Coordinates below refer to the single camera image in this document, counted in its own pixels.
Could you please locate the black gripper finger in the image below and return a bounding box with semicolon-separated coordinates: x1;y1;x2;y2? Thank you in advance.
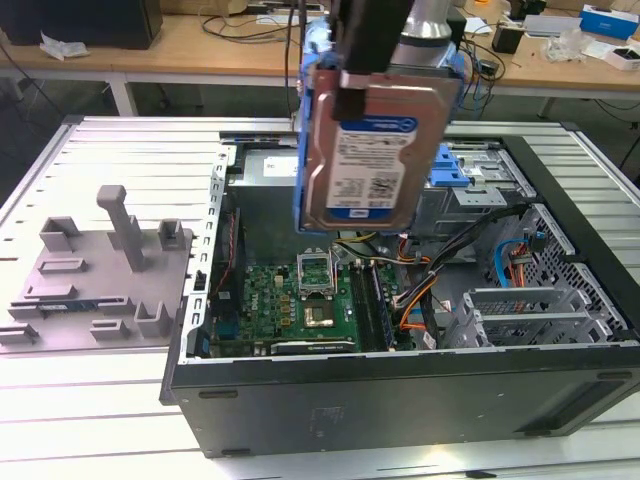
332;0;417;121

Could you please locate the hard disk with blue carrier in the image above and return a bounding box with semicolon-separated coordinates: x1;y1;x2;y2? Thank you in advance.
294;17;469;235

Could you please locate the silver disk bay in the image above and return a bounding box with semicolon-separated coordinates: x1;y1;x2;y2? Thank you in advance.
442;287;631;351

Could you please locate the small black box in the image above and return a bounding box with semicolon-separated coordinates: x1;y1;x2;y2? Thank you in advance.
492;24;524;55

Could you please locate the blue drive clip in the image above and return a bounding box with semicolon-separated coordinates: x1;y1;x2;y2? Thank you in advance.
429;144;474;189

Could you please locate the flat silver device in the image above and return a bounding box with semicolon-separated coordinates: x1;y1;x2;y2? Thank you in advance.
522;13;581;37

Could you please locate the clear plastic bag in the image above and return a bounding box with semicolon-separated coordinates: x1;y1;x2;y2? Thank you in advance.
544;28;589;64

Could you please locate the silver drive cage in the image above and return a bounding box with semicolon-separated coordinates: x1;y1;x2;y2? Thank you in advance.
414;142;534;241

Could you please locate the wooden desk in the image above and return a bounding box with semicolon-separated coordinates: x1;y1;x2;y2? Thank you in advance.
0;12;640;119

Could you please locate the grey power supply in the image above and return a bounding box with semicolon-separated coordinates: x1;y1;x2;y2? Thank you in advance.
227;148;309;269

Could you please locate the blue white box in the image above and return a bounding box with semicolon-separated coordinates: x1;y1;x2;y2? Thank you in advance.
578;3;640;42

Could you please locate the black case fan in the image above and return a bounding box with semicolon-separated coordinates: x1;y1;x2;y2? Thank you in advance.
212;207;246;301

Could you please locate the white box black inlay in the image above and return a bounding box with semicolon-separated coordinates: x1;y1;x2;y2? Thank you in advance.
602;42;640;71

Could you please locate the metal socket cover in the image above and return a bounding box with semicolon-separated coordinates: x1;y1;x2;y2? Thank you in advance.
296;248;337;299

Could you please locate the green motherboard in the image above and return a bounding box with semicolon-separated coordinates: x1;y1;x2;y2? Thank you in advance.
207;259;416;356

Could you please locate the CPU socket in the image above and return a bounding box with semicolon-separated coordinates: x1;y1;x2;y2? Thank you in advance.
299;294;341;334

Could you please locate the large black box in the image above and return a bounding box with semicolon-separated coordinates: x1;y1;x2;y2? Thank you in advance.
0;0;164;51

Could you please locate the crumpled plastic bag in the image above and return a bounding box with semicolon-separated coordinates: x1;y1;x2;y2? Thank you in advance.
39;30;90;62

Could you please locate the black graphics card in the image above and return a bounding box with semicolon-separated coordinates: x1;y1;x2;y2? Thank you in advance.
269;339;359;357

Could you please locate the black PC case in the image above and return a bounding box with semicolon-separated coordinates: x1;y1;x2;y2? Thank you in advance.
158;130;640;459

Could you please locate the grey parts rack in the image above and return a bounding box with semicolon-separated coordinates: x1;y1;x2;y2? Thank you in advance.
0;184;197;355

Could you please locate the RAM stick blue label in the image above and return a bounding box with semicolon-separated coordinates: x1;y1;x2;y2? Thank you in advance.
37;299;99;314

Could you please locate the yellow wire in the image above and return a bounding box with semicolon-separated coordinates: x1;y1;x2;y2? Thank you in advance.
333;232;381;249

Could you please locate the blue wire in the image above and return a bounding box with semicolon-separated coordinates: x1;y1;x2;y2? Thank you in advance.
494;238;531;289

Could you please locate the red black twisted wire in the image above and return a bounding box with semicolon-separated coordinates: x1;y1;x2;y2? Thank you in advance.
212;212;242;301

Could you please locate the black cable bundle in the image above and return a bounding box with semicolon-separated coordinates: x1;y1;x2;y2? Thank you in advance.
422;204;531;351

